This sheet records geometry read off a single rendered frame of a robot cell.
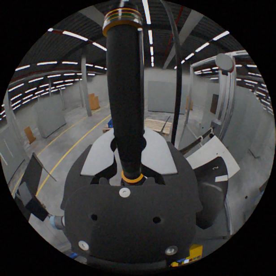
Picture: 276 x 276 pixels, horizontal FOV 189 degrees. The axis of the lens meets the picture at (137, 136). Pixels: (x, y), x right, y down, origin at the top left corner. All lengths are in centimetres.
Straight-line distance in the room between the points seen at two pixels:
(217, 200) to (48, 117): 642
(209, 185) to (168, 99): 555
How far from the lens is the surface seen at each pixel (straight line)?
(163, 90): 555
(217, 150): 51
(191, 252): 61
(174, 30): 18
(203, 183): 23
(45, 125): 624
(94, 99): 817
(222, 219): 95
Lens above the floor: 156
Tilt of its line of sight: 33 degrees down
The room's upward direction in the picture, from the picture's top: 2 degrees counter-clockwise
